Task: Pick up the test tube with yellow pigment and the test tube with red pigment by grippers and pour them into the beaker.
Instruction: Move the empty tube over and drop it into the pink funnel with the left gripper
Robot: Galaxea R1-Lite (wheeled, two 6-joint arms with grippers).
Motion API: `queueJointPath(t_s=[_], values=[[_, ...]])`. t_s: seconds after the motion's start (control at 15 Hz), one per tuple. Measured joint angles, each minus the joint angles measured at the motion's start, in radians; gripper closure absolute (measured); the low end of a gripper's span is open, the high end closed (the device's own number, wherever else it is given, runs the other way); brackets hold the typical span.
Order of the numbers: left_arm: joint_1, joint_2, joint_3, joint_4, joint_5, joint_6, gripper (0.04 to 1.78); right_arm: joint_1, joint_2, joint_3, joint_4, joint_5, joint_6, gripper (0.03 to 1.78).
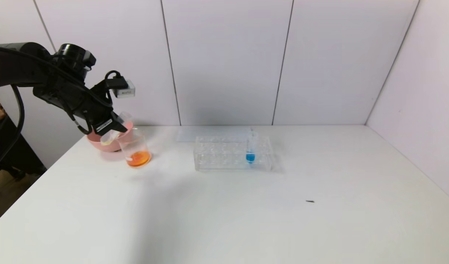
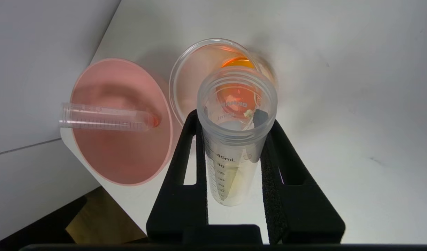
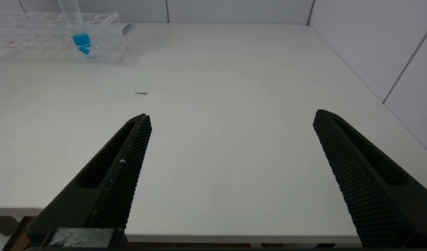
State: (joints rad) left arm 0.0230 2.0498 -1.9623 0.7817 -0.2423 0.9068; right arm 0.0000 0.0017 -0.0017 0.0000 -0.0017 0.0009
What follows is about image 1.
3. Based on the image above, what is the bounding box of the test tube with yellow pigment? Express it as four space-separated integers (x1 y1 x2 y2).
100 112 133 146

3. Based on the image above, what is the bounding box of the test tube with blue pigment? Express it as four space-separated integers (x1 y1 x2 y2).
245 128 258 164

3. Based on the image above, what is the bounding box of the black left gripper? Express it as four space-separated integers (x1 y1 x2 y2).
78 90 128 136

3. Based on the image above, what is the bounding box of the pink plastic bowl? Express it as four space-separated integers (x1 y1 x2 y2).
87 123 134 153

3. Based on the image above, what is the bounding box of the white paper sheet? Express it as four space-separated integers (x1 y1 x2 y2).
176 127 253 143

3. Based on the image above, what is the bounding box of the clear acrylic test tube rack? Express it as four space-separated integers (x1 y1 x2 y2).
194 135 274 172

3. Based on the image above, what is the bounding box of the clear glass beaker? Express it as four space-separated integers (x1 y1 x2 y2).
117 128 152 168

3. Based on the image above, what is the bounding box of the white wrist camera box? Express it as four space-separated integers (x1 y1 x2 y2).
113 79 136 99

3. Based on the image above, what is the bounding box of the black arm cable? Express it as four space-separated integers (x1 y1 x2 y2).
0 46 122 176

